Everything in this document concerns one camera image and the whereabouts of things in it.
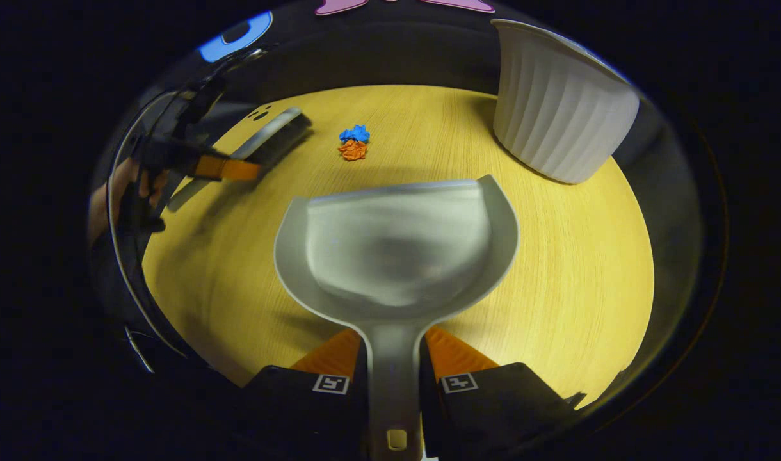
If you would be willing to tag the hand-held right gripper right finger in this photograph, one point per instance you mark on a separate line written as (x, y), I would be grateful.
(493, 404)

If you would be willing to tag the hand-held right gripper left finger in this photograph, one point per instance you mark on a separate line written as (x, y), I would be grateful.
(301, 406)

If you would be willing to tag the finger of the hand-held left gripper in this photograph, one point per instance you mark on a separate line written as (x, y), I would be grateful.
(227, 168)

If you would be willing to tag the small white broom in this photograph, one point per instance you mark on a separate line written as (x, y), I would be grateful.
(272, 131)

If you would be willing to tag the orange paper trash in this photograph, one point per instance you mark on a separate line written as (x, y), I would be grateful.
(353, 150)

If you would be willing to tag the blue paper trash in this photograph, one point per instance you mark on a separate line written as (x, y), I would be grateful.
(355, 134)

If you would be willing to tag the white dustpan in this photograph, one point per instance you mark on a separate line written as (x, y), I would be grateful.
(397, 243)

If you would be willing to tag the white ribbed garbage bin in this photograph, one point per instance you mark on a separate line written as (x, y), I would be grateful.
(557, 109)

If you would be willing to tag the yellow wooden desktop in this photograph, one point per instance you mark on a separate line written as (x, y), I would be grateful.
(557, 269)

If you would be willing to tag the black backdrop cloth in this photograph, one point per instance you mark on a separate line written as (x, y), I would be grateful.
(397, 57)

